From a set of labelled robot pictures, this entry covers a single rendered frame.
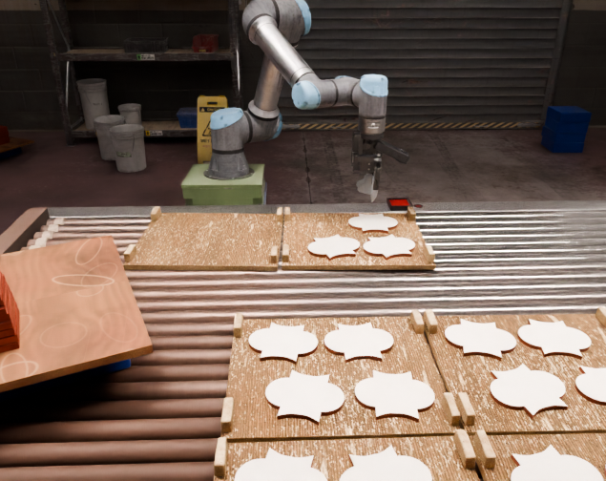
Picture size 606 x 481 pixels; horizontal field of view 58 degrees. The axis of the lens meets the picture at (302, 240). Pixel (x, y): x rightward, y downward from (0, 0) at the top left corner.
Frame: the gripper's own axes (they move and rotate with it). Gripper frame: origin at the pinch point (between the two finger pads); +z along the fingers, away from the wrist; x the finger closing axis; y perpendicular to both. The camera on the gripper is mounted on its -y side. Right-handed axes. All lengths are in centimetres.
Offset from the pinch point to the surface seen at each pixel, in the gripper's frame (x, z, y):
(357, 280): 30.2, 10.9, 7.5
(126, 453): 87, 11, 52
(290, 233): 6.0, 9.0, 25.1
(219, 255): 19.8, 9.0, 44.6
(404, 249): 18.8, 7.8, -6.3
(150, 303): 41, 11, 58
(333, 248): 18.1, 7.9, 13.1
